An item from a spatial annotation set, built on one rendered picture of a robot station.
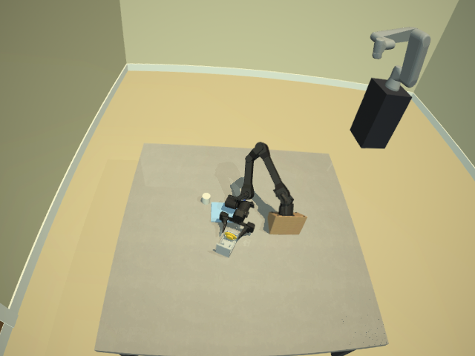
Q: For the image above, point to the light blue flat mat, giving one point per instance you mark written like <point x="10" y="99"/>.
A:
<point x="218" y="207"/>

